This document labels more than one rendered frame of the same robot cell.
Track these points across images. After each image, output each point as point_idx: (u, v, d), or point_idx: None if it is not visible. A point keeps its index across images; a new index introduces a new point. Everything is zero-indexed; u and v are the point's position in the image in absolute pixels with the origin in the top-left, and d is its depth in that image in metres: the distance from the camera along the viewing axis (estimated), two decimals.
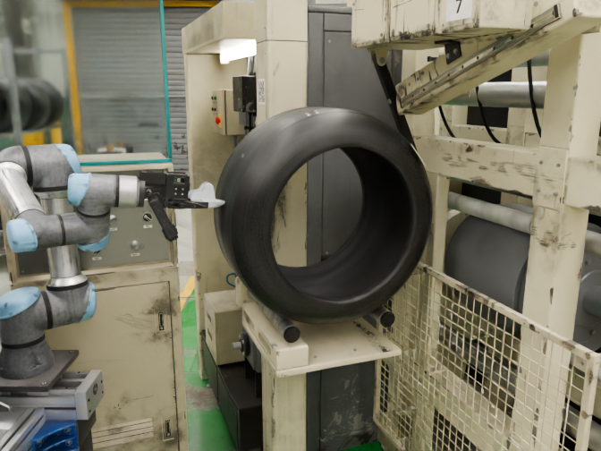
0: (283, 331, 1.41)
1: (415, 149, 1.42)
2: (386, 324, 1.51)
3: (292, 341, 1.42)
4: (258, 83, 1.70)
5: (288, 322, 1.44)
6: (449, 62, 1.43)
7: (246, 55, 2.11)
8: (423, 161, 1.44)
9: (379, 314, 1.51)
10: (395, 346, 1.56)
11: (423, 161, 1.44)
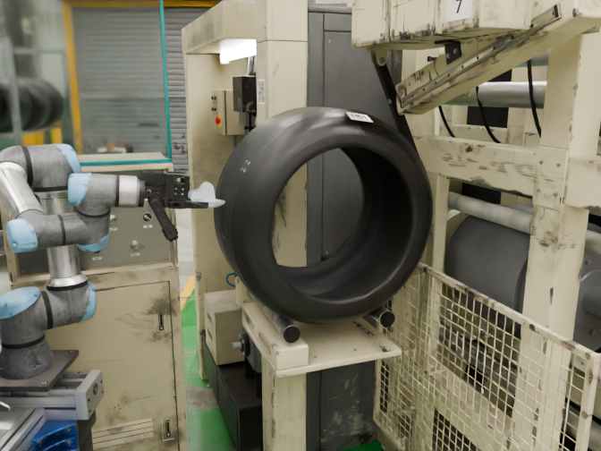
0: (295, 338, 1.43)
1: (353, 116, 1.33)
2: (391, 316, 1.51)
3: (295, 329, 1.41)
4: (258, 83, 1.70)
5: None
6: (449, 62, 1.43)
7: (246, 55, 2.11)
8: (368, 117, 1.36)
9: (389, 323, 1.53)
10: (395, 346, 1.56)
11: (368, 117, 1.36)
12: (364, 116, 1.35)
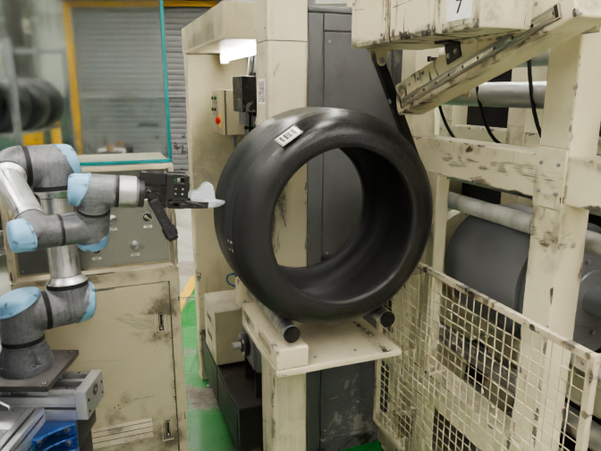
0: (284, 328, 1.41)
1: (283, 141, 1.28)
2: (386, 324, 1.51)
3: (290, 341, 1.41)
4: (258, 83, 1.70)
5: (291, 322, 1.44)
6: (449, 62, 1.43)
7: (246, 55, 2.11)
8: (296, 129, 1.30)
9: (380, 313, 1.51)
10: (395, 346, 1.56)
11: (297, 128, 1.30)
12: (292, 131, 1.30)
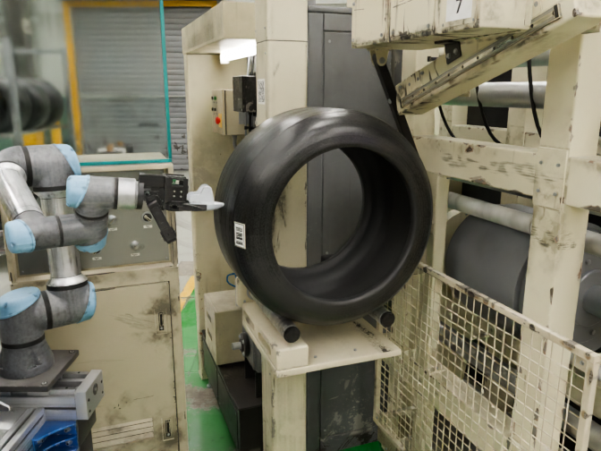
0: (287, 326, 1.42)
1: (241, 243, 1.30)
2: (385, 323, 1.50)
3: (288, 340, 1.41)
4: (258, 83, 1.70)
5: (293, 324, 1.44)
6: (449, 62, 1.43)
7: (246, 55, 2.11)
8: (239, 225, 1.30)
9: (383, 310, 1.51)
10: (395, 346, 1.56)
11: (238, 224, 1.30)
12: (239, 229, 1.30)
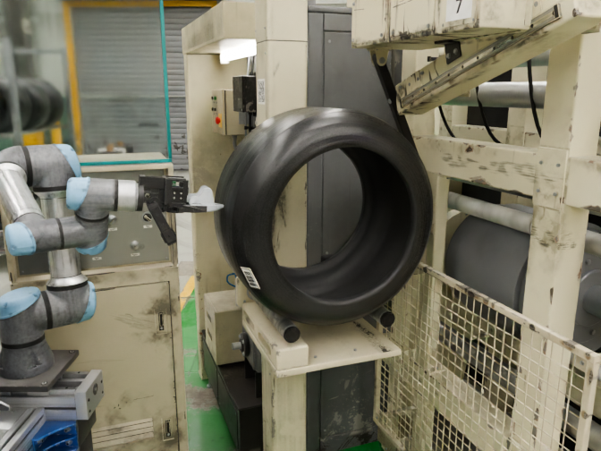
0: (283, 331, 1.41)
1: (255, 285, 1.34)
2: (387, 324, 1.51)
3: (292, 341, 1.42)
4: (258, 83, 1.70)
5: (288, 322, 1.44)
6: (449, 62, 1.43)
7: (246, 55, 2.11)
8: (246, 270, 1.33)
9: (378, 316, 1.51)
10: (395, 346, 1.56)
11: (244, 268, 1.33)
12: (247, 273, 1.33)
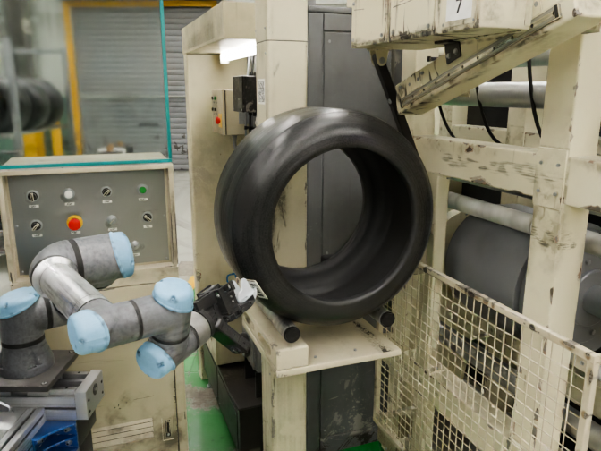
0: (294, 325, 1.42)
1: (262, 295, 1.35)
2: (384, 319, 1.50)
3: (286, 335, 1.41)
4: (258, 83, 1.70)
5: None
6: (449, 62, 1.43)
7: (246, 55, 2.11)
8: (251, 282, 1.34)
9: (388, 310, 1.52)
10: (395, 346, 1.56)
11: (250, 281, 1.34)
12: (253, 285, 1.34)
